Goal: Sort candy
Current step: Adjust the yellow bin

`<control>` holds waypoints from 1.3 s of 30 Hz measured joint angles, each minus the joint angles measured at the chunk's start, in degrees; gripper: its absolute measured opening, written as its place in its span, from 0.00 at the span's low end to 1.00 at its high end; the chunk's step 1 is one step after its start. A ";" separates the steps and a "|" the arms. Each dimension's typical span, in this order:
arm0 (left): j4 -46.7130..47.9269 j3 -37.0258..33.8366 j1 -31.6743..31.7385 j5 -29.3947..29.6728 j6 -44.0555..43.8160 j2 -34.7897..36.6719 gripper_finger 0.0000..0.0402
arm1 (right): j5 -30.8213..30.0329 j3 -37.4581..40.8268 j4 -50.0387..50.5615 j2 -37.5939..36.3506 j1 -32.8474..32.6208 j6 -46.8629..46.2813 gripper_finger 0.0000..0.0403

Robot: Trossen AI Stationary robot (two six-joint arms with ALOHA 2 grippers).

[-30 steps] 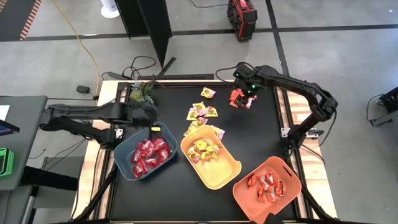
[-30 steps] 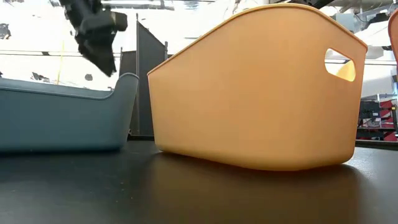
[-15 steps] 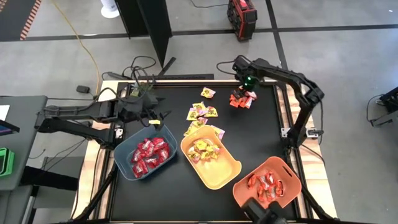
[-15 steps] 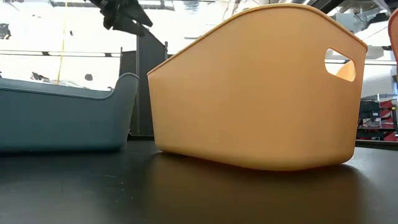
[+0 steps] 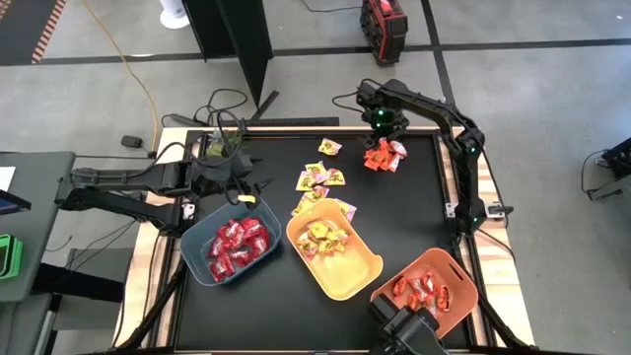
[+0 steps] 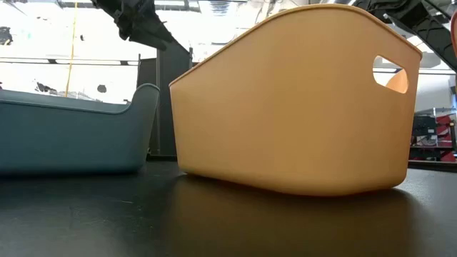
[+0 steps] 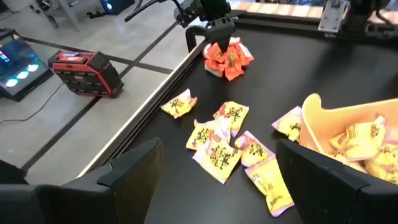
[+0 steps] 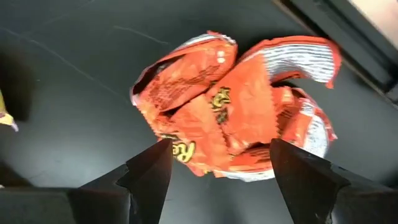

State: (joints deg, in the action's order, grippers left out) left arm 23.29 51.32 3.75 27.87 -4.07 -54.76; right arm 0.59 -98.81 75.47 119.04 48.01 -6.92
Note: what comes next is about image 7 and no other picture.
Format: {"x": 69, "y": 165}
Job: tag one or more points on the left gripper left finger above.
{"x": 124, "y": 186}

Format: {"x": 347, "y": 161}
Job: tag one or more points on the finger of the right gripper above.
{"x": 214, "y": 32}
{"x": 228, "y": 31}

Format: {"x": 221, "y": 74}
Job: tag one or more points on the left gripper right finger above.
{"x": 326, "y": 193}

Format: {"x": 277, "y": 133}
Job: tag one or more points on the yellow candy packet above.
{"x": 231, "y": 113}
{"x": 270, "y": 186}
{"x": 205, "y": 133}
{"x": 289, "y": 124}
{"x": 179, "y": 104}
{"x": 363, "y": 137}
{"x": 219, "y": 158}
{"x": 384, "y": 165}
{"x": 253, "y": 149}

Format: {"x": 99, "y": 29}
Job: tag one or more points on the pale yellow-orange plastic bin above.
{"x": 320, "y": 124}

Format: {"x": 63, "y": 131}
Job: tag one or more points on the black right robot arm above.
{"x": 362, "y": 14}

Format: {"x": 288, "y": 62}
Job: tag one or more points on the black box with blue light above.
{"x": 116, "y": 6}

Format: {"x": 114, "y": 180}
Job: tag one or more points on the red and black tool case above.
{"x": 87, "y": 74}

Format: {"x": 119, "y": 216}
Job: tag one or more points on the screen with blue lights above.
{"x": 18, "y": 68}

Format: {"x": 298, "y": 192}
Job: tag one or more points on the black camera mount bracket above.
{"x": 190, "y": 37}

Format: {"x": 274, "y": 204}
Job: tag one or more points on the black aluminium table frame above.
{"x": 138, "y": 124}

